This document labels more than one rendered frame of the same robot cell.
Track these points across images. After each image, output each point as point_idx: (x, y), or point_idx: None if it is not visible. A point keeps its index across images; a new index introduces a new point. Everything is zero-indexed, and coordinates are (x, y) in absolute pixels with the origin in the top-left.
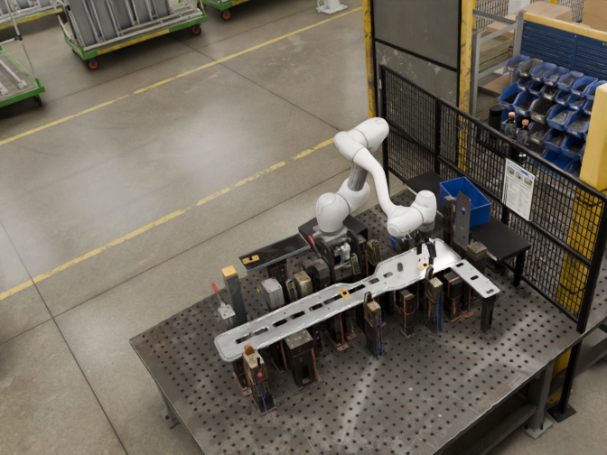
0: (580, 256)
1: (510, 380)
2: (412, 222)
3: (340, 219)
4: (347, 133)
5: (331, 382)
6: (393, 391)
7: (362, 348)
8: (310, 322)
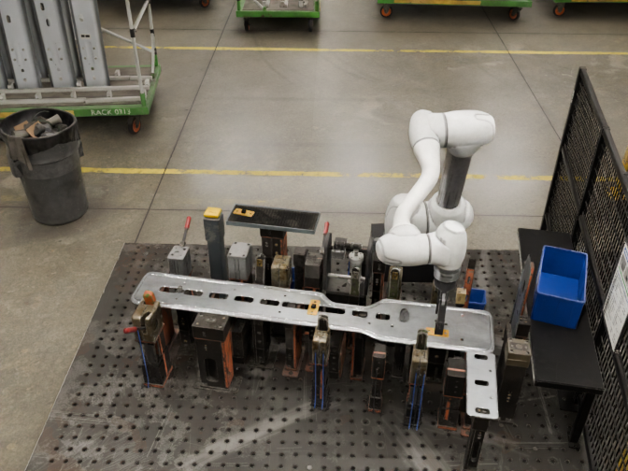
0: None
1: None
2: (407, 251)
3: None
4: (429, 113)
5: (240, 400)
6: (289, 455)
7: (309, 388)
8: (246, 314)
